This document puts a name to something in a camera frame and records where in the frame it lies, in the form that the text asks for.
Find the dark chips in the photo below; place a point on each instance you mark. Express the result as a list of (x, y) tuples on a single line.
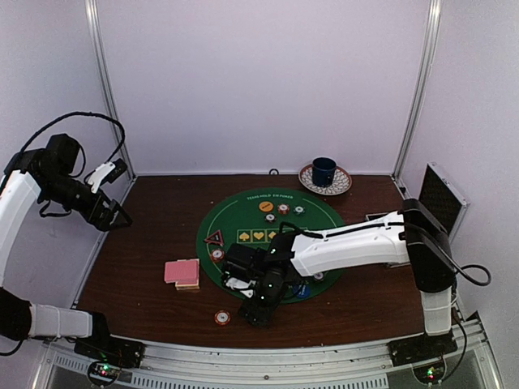
[(270, 218)]

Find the patterned ceramic saucer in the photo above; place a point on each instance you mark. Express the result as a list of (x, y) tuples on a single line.
[(342, 182)]

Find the dark blue mug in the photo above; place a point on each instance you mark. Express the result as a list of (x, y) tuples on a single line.
[(323, 171)]

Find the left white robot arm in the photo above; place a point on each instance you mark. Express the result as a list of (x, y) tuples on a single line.
[(44, 176)]

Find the orange poker chip stack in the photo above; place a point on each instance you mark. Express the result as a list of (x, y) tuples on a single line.
[(222, 317)]

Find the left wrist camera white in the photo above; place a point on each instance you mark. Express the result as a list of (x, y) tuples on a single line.
[(107, 172)]

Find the round green poker mat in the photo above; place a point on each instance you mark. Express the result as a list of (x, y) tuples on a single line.
[(241, 221)]

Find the left aluminium frame post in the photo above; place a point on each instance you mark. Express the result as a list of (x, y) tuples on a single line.
[(94, 27)]

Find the blue small blind button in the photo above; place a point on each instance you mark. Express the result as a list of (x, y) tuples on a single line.
[(301, 291)]

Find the orange big blind button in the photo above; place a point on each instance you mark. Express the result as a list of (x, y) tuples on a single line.
[(266, 206)]

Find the right aluminium frame post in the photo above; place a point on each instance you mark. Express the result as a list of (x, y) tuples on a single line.
[(429, 45)]

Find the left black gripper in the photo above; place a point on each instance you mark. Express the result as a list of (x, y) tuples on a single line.
[(101, 221)]

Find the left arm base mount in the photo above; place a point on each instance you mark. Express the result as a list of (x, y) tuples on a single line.
[(117, 351)]

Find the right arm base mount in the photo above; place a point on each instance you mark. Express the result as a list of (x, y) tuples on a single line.
[(420, 348)]

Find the black red triangular dealer button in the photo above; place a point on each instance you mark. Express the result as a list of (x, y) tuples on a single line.
[(215, 238)]

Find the aluminium frame post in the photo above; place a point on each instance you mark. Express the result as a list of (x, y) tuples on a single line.
[(94, 27), (429, 45)]

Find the aluminium poker chip case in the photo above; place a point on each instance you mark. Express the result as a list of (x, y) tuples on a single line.
[(442, 194)]

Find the orange chips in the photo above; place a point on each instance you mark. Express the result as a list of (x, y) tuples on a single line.
[(217, 255), (283, 208)]

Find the red backed card deck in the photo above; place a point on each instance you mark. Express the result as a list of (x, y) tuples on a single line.
[(182, 271)]

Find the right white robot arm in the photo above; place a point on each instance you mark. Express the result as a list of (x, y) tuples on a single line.
[(295, 254)]

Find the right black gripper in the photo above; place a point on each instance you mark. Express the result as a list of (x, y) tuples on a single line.
[(257, 314)]

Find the front aluminium rail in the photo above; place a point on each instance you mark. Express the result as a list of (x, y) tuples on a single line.
[(361, 365)]

